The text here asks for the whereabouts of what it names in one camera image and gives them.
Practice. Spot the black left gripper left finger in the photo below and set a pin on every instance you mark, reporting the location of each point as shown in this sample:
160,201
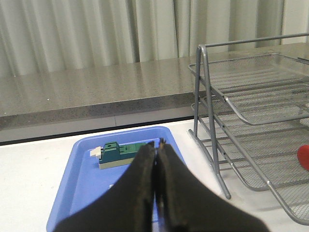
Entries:
126,207

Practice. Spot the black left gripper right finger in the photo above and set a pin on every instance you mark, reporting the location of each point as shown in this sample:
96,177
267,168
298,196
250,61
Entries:
186,205

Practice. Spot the mesh rack tray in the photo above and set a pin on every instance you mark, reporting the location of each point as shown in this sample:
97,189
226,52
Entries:
260,89
273,147
293,199

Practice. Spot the red emergency stop button switch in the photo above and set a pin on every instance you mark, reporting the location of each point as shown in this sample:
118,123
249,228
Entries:
303,156

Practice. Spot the blue plastic tray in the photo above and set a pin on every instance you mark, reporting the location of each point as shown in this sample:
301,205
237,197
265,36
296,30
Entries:
83,181

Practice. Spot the green terminal block component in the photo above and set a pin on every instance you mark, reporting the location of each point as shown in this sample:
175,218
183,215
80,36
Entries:
112,154

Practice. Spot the grey stone counter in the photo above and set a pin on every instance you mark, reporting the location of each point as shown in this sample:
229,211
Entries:
45,105

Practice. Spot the white pleated curtain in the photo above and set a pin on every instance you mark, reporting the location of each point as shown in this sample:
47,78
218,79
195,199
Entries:
39,36

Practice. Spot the grey metal rack frame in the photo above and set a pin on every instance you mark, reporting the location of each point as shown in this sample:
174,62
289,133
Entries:
210,120

